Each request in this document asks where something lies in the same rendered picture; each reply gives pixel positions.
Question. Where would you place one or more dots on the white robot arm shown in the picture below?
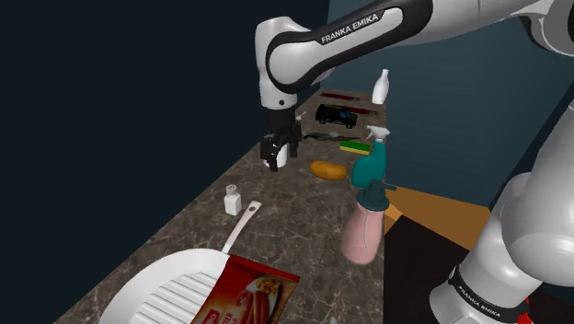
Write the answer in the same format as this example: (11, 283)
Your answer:
(358, 40)

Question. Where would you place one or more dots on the dark kitchen utensil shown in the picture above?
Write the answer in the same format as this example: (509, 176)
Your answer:
(327, 136)

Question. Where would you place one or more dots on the yellow green sponge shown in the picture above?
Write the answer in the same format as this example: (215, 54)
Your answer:
(355, 147)

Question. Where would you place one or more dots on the white cup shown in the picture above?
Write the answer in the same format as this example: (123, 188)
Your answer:
(282, 159)

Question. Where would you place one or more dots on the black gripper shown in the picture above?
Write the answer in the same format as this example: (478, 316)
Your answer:
(280, 122)

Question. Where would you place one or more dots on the red food box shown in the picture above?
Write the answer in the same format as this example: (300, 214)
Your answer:
(251, 291)

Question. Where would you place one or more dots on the white grill pan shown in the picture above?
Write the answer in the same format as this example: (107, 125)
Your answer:
(179, 278)

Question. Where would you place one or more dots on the teal spray bottle white nozzle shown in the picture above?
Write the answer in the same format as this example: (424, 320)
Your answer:
(370, 166)

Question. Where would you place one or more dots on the white salt shaker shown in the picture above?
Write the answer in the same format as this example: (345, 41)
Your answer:
(232, 203)

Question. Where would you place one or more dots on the pink spray bottle teal cap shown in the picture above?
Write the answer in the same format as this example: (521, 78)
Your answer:
(363, 233)

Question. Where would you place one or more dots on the black toaster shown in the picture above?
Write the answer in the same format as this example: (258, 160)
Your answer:
(335, 115)

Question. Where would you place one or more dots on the brown potato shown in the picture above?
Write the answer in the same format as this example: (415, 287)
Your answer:
(328, 171)

